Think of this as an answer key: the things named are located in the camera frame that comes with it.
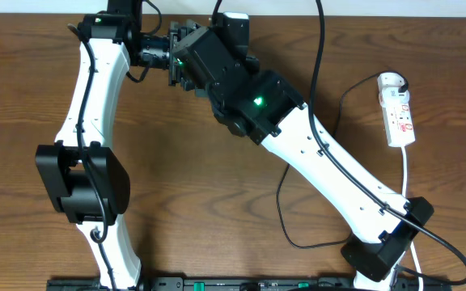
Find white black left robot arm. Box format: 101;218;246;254
35;1;200;290

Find black USB charger cable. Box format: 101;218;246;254
276;70;409;250

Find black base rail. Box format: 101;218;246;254
45;277;452;291

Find white USB charger plug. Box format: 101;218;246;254
377;71;409;93

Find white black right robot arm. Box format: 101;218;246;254
172;27;434;290

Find white power strip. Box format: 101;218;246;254
379;87;416;148

